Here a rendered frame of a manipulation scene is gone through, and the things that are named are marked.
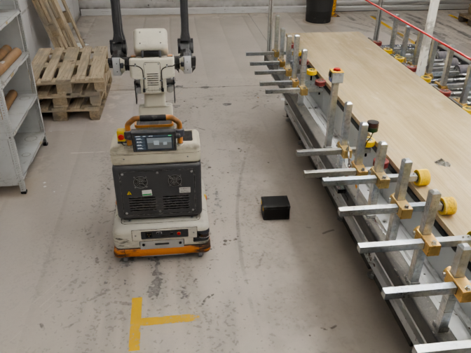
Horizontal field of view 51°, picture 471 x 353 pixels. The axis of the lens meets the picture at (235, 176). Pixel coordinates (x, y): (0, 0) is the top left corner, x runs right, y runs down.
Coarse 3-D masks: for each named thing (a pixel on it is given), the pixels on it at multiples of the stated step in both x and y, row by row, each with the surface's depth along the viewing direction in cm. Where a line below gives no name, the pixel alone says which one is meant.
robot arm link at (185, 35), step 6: (180, 0) 312; (186, 0) 312; (180, 6) 315; (186, 6) 313; (186, 12) 315; (186, 18) 316; (186, 24) 317; (186, 30) 318; (186, 36) 320; (192, 42) 322; (180, 48) 321; (192, 48) 322
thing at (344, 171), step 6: (342, 168) 264; (348, 168) 264; (354, 168) 264; (366, 168) 264; (306, 174) 260; (312, 174) 260; (318, 174) 261; (324, 174) 261; (330, 174) 262; (336, 174) 262; (342, 174) 263; (348, 174) 263; (354, 174) 264
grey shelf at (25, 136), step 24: (0, 0) 406; (0, 24) 365; (24, 48) 427; (24, 72) 437; (0, 96) 356; (24, 96) 442; (0, 120) 365; (24, 120) 460; (0, 144) 375; (24, 144) 443; (0, 168) 384; (24, 168) 406; (24, 192) 397
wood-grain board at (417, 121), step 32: (320, 32) 494; (352, 32) 495; (320, 64) 404; (352, 64) 405; (384, 64) 406; (352, 96) 344; (384, 96) 345; (416, 96) 346; (384, 128) 299; (416, 128) 299; (448, 128) 300; (416, 160) 264; (448, 160) 264; (416, 192) 238; (448, 192) 237; (448, 224) 214
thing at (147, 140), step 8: (176, 128) 292; (128, 136) 287; (136, 136) 281; (144, 136) 282; (152, 136) 283; (160, 136) 284; (168, 136) 284; (176, 136) 291; (136, 144) 288; (144, 144) 288; (152, 144) 289; (160, 144) 290; (168, 144) 291; (176, 144) 292
